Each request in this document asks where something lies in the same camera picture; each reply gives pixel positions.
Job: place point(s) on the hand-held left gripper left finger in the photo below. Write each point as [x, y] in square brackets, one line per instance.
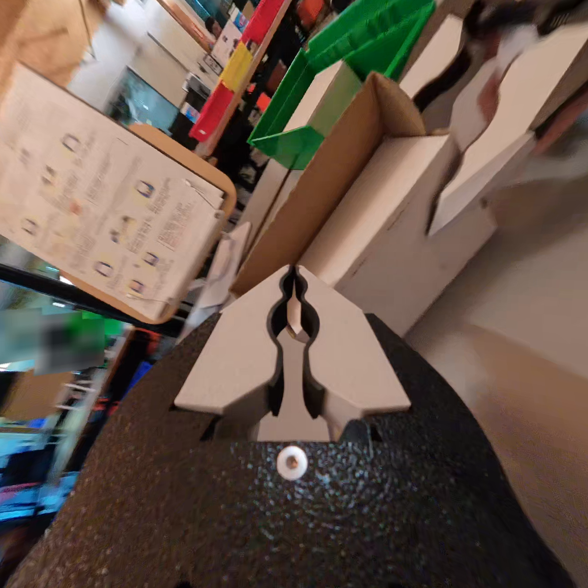
[229, 367]

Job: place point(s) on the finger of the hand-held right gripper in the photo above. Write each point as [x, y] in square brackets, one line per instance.
[436, 55]
[542, 82]

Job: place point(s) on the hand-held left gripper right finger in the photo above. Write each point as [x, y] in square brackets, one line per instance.
[358, 367]

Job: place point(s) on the white cardboard mailer box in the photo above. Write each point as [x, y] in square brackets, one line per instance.
[321, 92]
[390, 220]

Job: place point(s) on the green plastic bin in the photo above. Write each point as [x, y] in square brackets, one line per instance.
[285, 147]

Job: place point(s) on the red storage bin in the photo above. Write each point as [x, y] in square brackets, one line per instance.
[213, 110]
[264, 18]

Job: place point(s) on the yellow storage bin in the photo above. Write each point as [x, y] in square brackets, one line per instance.
[236, 69]

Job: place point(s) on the printed white carton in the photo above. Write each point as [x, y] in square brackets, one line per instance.
[232, 30]

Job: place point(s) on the printed instruction sheet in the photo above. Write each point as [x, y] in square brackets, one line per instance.
[92, 183]

